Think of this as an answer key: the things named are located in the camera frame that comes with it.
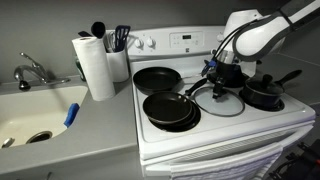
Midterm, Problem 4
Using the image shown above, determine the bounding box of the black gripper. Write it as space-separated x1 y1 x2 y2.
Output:
213 59 242 100

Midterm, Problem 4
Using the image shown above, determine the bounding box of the round glass lid black knob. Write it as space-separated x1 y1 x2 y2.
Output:
192 85 246 118

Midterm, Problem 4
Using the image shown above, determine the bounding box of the white electric stove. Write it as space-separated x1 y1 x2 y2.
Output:
127 25 317 180

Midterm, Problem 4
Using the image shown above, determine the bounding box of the saucepan lid with black knob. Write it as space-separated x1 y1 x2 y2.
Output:
244 73 284 96

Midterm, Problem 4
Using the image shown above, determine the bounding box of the stove display panel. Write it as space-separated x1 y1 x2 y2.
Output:
169 31 204 48

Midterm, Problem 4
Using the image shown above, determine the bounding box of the small black frying pan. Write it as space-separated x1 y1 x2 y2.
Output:
142 78 208 126

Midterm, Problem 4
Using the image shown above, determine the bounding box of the large black frying pan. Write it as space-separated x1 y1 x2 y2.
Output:
132 66 203 96

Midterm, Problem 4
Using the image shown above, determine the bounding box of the white striped towel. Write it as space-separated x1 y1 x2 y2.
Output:
169 142 285 180

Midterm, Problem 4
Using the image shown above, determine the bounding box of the white utensil holder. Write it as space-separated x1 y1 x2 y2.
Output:
105 46 130 83

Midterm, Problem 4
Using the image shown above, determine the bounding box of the blue slotted spatula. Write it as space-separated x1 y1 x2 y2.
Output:
114 24 132 53

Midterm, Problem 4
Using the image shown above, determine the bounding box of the metal whisk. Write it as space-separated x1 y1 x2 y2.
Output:
107 30 118 53

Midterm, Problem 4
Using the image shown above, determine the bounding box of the white paper towel roll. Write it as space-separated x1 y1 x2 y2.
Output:
71 36 116 102

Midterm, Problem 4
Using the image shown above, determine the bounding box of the black ladle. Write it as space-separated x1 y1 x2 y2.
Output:
90 21 108 53

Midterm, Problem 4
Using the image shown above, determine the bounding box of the green soap bottle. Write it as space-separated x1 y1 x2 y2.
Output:
74 56 86 83

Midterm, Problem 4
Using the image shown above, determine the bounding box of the chrome faucet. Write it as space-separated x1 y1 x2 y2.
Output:
13 52 72 92

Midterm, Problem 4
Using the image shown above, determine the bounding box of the metal sink drain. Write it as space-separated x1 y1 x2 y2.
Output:
25 130 54 145

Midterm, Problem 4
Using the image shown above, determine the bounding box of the beige sink basin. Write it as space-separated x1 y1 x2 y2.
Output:
0 84 89 150

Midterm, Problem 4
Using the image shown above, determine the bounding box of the metal sink stopper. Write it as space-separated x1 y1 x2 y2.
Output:
1 137 16 149

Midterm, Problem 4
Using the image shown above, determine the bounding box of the blue cable connector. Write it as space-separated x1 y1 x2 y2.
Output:
201 59 218 78

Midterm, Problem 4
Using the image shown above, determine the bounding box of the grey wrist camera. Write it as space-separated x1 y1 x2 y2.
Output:
218 49 238 64

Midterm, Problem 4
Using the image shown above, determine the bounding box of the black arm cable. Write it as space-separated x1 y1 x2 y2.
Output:
213 19 259 61

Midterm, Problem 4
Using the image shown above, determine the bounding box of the black saucepan long handle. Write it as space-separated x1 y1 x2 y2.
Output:
241 69 303 108

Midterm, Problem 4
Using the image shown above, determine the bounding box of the white oven door handle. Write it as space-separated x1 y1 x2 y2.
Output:
144 124 316 178

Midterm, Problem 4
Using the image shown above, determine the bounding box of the black utensil handle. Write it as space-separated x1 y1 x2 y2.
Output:
77 30 93 38

